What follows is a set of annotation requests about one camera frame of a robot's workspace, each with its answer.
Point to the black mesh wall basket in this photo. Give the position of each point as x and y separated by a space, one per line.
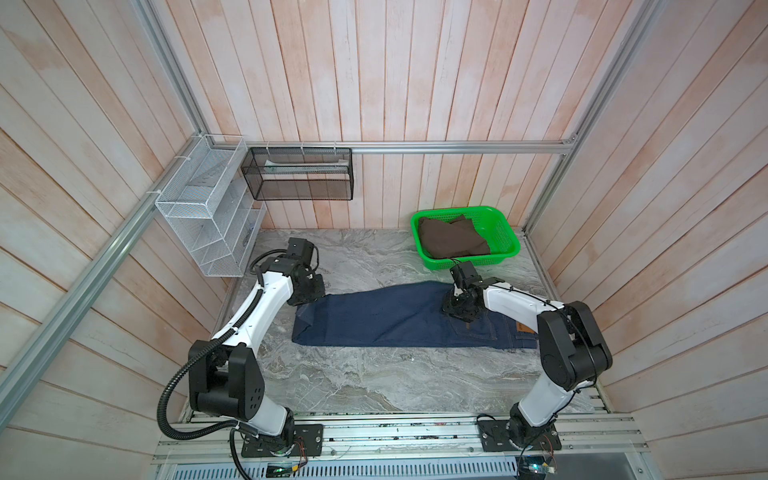
299 173

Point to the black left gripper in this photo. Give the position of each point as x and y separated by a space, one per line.
319 292

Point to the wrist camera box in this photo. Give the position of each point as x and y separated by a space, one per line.
300 250
465 275

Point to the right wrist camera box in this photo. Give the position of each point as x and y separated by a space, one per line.
465 275

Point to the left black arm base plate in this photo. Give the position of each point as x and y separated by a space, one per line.
304 439

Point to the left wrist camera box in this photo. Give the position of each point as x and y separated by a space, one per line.
300 250

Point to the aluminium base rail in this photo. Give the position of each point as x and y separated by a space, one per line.
422 446

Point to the folded dark brown trousers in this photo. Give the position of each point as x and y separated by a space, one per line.
451 239

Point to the horizontal aluminium wall rail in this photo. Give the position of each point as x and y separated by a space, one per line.
547 147

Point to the green perforated plastic basket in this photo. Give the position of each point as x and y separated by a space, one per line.
489 222

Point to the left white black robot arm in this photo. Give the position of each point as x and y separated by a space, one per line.
227 382

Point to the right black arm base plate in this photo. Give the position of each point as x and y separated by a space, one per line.
498 435

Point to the white wire mesh shelf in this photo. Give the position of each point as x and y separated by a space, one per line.
209 206

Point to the dark blue denim jeans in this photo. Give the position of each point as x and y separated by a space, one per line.
401 316

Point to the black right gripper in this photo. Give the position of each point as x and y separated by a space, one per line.
446 307

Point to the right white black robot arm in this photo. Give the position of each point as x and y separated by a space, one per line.
573 351

